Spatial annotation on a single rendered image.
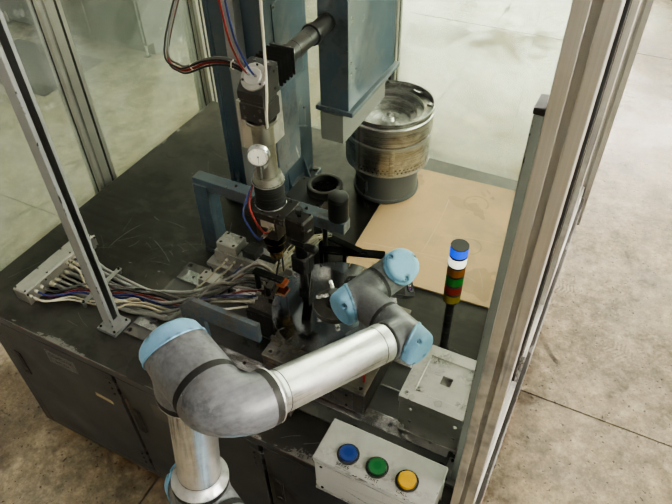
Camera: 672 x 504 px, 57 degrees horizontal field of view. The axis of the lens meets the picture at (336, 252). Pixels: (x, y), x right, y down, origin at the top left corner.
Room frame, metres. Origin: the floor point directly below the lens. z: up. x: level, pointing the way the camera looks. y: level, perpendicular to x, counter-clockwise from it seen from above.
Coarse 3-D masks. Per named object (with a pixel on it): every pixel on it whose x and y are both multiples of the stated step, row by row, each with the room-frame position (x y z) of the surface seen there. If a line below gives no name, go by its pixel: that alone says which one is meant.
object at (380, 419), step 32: (256, 160) 1.11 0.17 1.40; (256, 192) 1.15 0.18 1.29; (192, 288) 1.35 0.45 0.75; (160, 320) 1.22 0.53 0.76; (224, 320) 1.03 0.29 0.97; (256, 320) 1.14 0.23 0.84; (224, 352) 1.09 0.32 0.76; (256, 352) 1.09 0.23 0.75; (288, 352) 1.02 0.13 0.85; (352, 384) 0.91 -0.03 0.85; (384, 384) 0.97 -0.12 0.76; (320, 416) 0.88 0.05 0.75; (352, 416) 0.87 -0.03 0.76; (384, 416) 0.87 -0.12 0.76; (416, 448) 0.78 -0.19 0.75
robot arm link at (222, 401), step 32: (384, 320) 0.76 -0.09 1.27; (416, 320) 0.78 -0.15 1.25; (320, 352) 0.65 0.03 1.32; (352, 352) 0.66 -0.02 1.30; (384, 352) 0.69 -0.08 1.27; (416, 352) 0.71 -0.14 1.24; (192, 384) 0.55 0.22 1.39; (224, 384) 0.55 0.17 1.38; (256, 384) 0.56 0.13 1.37; (288, 384) 0.58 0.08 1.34; (320, 384) 0.60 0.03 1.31; (192, 416) 0.51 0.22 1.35; (224, 416) 0.51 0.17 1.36; (256, 416) 0.52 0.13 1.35
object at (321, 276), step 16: (320, 272) 1.21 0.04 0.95; (336, 272) 1.21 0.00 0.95; (352, 272) 1.21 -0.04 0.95; (288, 288) 1.15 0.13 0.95; (320, 288) 1.15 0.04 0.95; (272, 304) 1.10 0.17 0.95; (288, 304) 1.10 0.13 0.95; (304, 304) 1.10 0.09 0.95; (288, 320) 1.04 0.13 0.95; (304, 320) 1.04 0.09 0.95; (320, 320) 1.04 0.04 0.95; (288, 336) 0.99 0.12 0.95; (304, 336) 0.99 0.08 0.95; (320, 336) 0.99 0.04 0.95; (336, 336) 0.99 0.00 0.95
